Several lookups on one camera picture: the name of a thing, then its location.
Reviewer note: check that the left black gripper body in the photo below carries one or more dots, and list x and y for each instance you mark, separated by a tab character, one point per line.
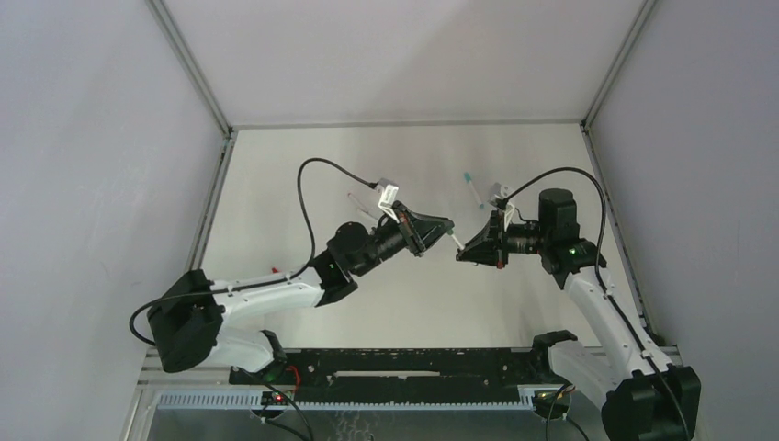
412	233

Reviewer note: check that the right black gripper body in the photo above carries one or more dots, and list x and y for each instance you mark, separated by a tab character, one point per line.
498	241

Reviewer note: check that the white green marker pen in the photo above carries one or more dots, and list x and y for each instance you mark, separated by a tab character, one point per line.
459	245

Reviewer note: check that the white teal marker pen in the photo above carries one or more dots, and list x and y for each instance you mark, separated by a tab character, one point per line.
473	190

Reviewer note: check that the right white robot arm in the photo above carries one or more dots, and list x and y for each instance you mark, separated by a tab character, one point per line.
640	393

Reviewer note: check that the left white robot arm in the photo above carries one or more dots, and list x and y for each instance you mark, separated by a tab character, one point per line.
194	321

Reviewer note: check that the white red marker pen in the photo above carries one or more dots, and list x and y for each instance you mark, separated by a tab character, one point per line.
361	208

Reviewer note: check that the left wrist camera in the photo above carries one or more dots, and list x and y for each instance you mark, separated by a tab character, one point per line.
387	190

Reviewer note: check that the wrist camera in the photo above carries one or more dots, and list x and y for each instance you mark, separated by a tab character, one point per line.
387	190
498	193

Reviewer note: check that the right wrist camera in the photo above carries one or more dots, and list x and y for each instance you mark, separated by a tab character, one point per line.
498	193

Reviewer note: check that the perforated cable tray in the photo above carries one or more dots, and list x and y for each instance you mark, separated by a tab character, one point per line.
520	400

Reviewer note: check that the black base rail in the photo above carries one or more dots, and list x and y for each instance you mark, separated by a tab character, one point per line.
424	374

